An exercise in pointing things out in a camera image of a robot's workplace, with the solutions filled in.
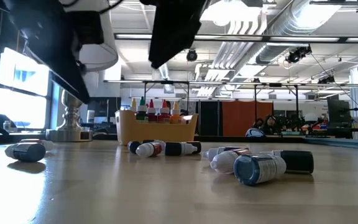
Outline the black computer monitor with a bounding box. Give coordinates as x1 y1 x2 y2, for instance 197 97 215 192
88 96 122 124

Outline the black ceiling camera rig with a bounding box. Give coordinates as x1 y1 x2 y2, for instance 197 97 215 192
284 45 313 65

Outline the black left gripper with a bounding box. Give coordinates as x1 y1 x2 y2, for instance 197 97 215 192
1 0 104 105

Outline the black partition panel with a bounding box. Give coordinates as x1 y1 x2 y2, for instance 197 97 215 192
199 101 223 137

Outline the large green coloring bottle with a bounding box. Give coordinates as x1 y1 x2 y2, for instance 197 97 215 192
135 96 149 123

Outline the small blue food coloring bottle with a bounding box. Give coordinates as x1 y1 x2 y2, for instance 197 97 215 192
233 154 288 187

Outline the white blue ball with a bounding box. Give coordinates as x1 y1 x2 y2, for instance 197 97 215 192
245 127 266 138

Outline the black beam with light strips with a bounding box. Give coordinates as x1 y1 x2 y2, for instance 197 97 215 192
113 32 358 44

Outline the orange partition panel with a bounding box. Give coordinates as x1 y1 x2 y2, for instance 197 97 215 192
222 101 273 137

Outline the white round dome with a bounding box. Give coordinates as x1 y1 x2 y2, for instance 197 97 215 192
304 112 319 124

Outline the black monitor on stand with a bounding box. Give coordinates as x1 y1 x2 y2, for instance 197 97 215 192
327 98 352 129

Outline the large orange coloring bottle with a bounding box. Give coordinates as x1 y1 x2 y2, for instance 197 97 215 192
170 101 182 124

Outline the silver spiral ceiling duct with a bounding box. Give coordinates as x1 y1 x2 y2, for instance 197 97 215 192
255 0 343 65

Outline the yellow plastic bin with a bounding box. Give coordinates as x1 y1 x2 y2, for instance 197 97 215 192
114 110 199 146

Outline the small black food coloring bottle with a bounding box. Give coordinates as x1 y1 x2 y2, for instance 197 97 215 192
164 141 198 157
127 140 141 154
4 142 47 163
259 149 315 174

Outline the white shade silver table lamp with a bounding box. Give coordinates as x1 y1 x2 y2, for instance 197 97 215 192
45 0 119 143

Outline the large dark red coloring bottle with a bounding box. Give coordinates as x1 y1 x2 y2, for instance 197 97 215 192
147 99 157 123

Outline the person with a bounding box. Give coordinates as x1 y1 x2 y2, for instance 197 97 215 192
253 114 281 136

